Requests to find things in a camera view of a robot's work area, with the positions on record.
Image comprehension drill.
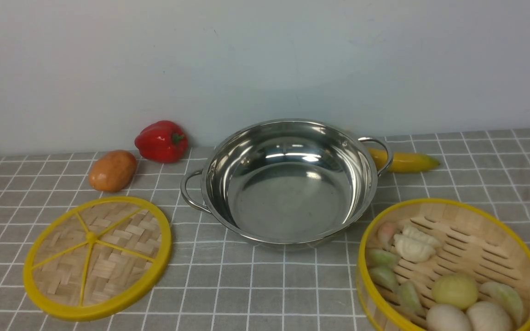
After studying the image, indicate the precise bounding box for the woven bamboo steamer lid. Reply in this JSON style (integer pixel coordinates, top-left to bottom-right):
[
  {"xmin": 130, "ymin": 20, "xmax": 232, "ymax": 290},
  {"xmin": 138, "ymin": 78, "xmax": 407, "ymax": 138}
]
[{"xmin": 23, "ymin": 196, "xmax": 173, "ymax": 322}]

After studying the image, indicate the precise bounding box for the bamboo steamer basket yellow rim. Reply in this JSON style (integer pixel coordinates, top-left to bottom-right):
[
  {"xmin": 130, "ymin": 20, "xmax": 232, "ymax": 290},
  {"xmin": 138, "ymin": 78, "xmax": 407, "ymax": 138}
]
[{"xmin": 356, "ymin": 199, "xmax": 530, "ymax": 331}]

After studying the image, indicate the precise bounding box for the stainless steel pot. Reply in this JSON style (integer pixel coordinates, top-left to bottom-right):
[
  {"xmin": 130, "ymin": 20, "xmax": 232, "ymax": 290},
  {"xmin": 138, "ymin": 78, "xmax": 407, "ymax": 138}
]
[{"xmin": 180, "ymin": 119, "xmax": 394, "ymax": 250}]

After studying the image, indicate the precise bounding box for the red bell pepper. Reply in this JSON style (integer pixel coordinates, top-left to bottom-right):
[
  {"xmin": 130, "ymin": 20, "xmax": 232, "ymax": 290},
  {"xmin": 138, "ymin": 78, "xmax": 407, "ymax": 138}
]
[{"xmin": 134, "ymin": 120, "xmax": 189, "ymax": 164}]

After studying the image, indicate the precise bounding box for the grey checkered tablecloth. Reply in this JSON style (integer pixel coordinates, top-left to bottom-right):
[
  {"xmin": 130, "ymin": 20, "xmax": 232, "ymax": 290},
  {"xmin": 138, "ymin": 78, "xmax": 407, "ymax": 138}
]
[{"xmin": 0, "ymin": 129, "xmax": 530, "ymax": 331}]

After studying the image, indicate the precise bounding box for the yellow banana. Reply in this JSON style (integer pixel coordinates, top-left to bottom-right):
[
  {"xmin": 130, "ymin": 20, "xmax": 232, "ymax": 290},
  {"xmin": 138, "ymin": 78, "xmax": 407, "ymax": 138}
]
[{"xmin": 368, "ymin": 148, "xmax": 440, "ymax": 173}]

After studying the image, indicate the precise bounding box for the pink dumpling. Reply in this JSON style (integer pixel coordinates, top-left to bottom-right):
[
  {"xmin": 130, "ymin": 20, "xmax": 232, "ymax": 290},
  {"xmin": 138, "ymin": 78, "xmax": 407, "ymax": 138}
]
[{"xmin": 377, "ymin": 222, "xmax": 399, "ymax": 251}]

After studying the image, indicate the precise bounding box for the green dumpling upper left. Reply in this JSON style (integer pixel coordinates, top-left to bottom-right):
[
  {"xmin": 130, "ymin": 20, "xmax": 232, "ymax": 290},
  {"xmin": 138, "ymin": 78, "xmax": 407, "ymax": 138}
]
[{"xmin": 365, "ymin": 248, "xmax": 400, "ymax": 269}]

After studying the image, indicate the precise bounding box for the green dumpling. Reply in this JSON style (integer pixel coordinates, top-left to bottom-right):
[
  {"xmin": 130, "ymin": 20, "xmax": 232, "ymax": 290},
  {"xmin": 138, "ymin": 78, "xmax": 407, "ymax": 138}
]
[
  {"xmin": 369, "ymin": 266, "xmax": 399, "ymax": 293},
  {"xmin": 365, "ymin": 248, "xmax": 400, "ymax": 269},
  {"xmin": 396, "ymin": 280, "xmax": 426, "ymax": 317},
  {"xmin": 479, "ymin": 281, "xmax": 524, "ymax": 327}
]

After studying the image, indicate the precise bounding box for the brown potato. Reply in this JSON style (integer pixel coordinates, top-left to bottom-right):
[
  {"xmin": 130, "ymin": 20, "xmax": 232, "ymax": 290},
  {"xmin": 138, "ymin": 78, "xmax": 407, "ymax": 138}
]
[{"xmin": 88, "ymin": 149, "xmax": 137, "ymax": 193}]

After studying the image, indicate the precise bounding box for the green dumpling middle left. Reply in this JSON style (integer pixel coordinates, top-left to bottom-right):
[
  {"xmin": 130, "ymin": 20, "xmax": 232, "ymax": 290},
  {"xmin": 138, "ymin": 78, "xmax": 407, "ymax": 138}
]
[{"xmin": 369, "ymin": 266, "xmax": 399, "ymax": 293}]

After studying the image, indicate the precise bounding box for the white dumpling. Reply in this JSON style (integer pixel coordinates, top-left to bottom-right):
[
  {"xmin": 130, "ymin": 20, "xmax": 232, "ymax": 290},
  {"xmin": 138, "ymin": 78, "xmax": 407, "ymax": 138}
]
[{"xmin": 393, "ymin": 224, "xmax": 442, "ymax": 263}]

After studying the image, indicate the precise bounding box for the green dumpling lower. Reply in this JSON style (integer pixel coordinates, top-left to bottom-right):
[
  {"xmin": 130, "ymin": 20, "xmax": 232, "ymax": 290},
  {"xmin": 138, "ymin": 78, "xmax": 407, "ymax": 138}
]
[{"xmin": 396, "ymin": 280, "xmax": 426, "ymax": 317}]

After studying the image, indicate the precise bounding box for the yellow-green bun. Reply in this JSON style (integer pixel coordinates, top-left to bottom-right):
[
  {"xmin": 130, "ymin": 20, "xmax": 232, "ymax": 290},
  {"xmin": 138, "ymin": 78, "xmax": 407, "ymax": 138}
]
[{"xmin": 432, "ymin": 273, "xmax": 479, "ymax": 310}]

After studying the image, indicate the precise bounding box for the white bun left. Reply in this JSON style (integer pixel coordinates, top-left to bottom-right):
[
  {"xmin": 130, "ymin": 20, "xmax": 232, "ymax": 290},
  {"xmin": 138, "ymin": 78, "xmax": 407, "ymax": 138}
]
[{"xmin": 426, "ymin": 304, "xmax": 472, "ymax": 331}]

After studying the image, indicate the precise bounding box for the white bun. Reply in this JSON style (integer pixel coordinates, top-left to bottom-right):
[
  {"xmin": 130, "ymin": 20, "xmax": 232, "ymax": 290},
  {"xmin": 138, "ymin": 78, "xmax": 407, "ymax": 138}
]
[
  {"xmin": 466, "ymin": 301, "xmax": 513, "ymax": 331},
  {"xmin": 426, "ymin": 304, "xmax": 472, "ymax": 331}
]

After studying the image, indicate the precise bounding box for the green dumpling right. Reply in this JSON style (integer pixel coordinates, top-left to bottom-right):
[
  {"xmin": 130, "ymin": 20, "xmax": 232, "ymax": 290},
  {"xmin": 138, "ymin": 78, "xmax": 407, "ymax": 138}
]
[{"xmin": 479, "ymin": 281, "xmax": 524, "ymax": 327}]

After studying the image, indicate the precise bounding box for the white bun right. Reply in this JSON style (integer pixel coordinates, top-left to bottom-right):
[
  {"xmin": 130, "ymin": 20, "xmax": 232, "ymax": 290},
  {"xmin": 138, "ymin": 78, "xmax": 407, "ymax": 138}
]
[{"xmin": 466, "ymin": 301, "xmax": 513, "ymax": 331}]

